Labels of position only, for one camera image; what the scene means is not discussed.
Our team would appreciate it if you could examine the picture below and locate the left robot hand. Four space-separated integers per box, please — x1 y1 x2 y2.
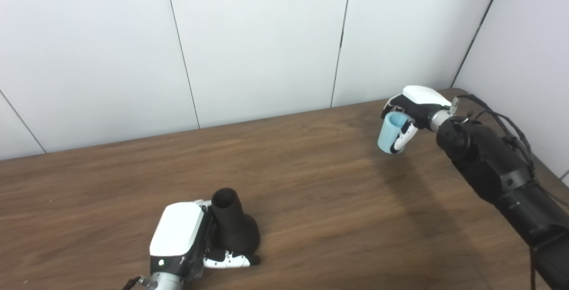
149 200 261 277

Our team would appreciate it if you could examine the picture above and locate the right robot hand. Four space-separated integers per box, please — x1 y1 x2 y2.
381 85 453 154

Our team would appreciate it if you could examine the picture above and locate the light-blue hose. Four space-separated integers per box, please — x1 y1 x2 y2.
377 112 412 153

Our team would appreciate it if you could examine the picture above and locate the black nozzle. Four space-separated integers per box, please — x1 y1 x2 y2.
211 188 261 257

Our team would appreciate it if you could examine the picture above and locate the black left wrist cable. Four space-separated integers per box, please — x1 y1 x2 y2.
122 276 152 290

